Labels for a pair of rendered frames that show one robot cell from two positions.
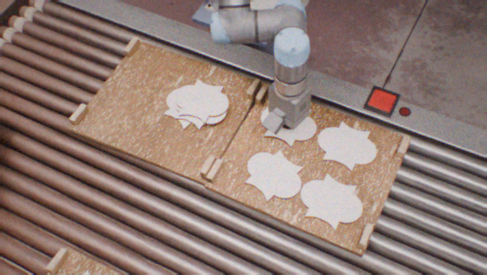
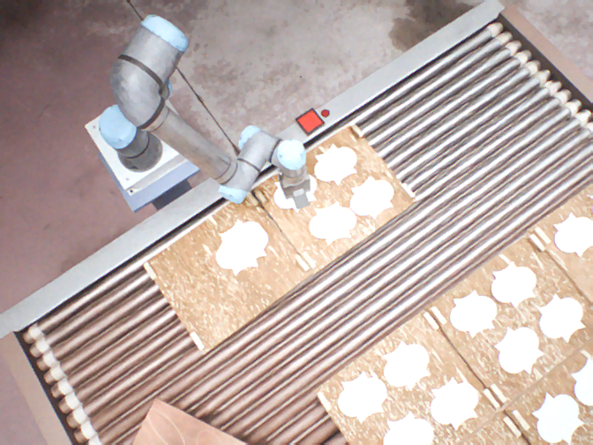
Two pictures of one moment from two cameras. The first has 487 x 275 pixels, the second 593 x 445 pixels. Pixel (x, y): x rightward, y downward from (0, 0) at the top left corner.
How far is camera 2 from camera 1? 0.81 m
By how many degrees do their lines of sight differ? 29
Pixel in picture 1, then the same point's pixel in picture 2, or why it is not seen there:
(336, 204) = (377, 195)
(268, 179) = (334, 229)
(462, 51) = (210, 33)
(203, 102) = (244, 240)
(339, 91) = not seen: hidden behind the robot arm
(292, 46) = (298, 154)
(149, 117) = (230, 288)
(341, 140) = (329, 165)
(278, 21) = (261, 150)
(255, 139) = (295, 221)
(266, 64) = not seen: hidden behind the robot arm
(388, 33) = not seen: hidden behind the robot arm
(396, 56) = (183, 79)
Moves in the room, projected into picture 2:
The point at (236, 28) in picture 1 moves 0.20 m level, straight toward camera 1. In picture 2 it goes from (247, 181) to (314, 208)
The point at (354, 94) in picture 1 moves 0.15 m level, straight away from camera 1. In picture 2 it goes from (292, 135) to (260, 109)
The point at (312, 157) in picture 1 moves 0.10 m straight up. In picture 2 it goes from (332, 191) to (333, 179)
